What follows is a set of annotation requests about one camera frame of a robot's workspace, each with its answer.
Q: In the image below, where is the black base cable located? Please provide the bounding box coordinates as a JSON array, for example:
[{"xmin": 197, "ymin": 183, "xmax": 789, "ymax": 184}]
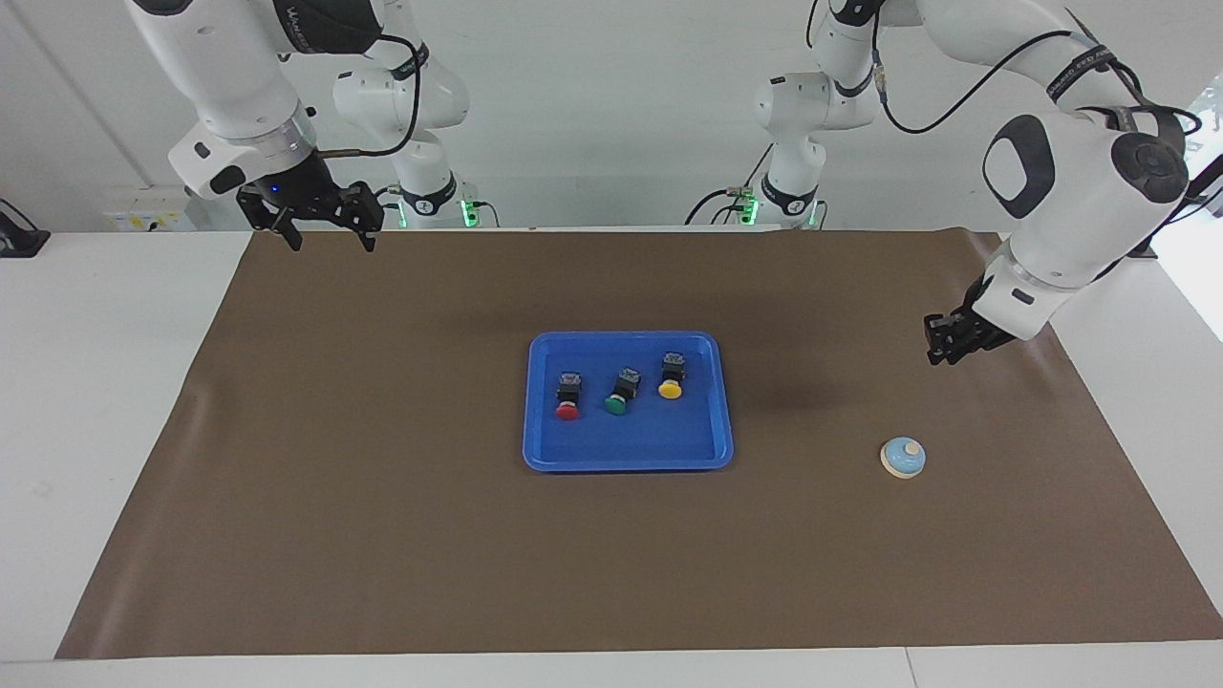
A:
[
  {"xmin": 375, "ymin": 182, "xmax": 500, "ymax": 230},
  {"xmin": 684, "ymin": 143, "xmax": 775, "ymax": 227}
]

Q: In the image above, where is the white wall socket box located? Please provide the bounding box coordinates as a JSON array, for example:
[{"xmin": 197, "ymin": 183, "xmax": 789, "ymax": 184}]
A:
[{"xmin": 103, "ymin": 186, "xmax": 199, "ymax": 232}]

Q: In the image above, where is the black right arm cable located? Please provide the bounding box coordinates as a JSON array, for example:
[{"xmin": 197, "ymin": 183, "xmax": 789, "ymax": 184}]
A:
[{"xmin": 315, "ymin": 33, "xmax": 427, "ymax": 160}]

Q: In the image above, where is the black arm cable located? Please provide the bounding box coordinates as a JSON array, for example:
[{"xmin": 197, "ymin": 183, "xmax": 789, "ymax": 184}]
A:
[
  {"xmin": 871, "ymin": 27, "xmax": 1207, "ymax": 137},
  {"xmin": 315, "ymin": 33, "xmax": 427, "ymax": 160}
]

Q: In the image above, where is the black left base cable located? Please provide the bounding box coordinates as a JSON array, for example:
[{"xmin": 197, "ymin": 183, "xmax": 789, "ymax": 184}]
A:
[{"xmin": 684, "ymin": 143, "xmax": 775, "ymax": 227}]

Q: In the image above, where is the light blue service bell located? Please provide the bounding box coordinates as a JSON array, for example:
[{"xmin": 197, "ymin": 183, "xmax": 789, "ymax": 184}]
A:
[{"xmin": 879, "ymin": 436, "xmax": 928, "ymax": 481}]

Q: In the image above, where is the black stand base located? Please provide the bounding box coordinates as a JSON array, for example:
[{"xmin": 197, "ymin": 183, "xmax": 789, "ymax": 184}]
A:
[{"xmin": 0, "ymin": 198, "xmax": 51, "ymax": 259}]

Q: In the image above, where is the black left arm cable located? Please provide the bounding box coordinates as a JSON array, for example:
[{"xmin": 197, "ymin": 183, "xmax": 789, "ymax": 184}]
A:
[{"xmin": 871, "ymin": 27, "xmax": 1207, "ymax": 137}]

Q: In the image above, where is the green push button switch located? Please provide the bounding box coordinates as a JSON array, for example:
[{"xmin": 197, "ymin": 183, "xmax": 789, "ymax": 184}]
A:
[{"xmin": 604, "ymin": 367, "xmax": 642, "ymax": 418}]

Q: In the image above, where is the black stand with pole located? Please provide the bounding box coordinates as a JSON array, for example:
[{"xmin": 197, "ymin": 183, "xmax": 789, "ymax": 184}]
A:
[{"xmin": 1127, "ymin": 153, "xmax": 1223, "ymax": 261}]

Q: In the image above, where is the blue plastic tray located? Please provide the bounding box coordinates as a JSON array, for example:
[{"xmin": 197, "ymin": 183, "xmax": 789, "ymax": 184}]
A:
[{"xmin": 522, "ymin": 331, "xmax": 735, "ymax": 474}]

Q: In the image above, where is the black right base cable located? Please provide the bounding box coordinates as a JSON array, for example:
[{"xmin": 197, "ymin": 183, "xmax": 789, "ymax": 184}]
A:
[{"xmin": 375, "ymin": 182, "xmax": 500, "ymax": 230}]

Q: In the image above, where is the brown table mat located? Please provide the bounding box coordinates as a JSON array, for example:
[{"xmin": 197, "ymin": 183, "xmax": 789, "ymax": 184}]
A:
[{"xmin": 55, "ymin": 229, "xmax": 1223, "ymax": 660}]

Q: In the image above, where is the bright window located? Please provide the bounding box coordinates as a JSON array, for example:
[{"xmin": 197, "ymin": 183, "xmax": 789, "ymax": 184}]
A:
[{"xmin": 1181, "ymin": 76, "xmax": 1223, "ymax": 165}]

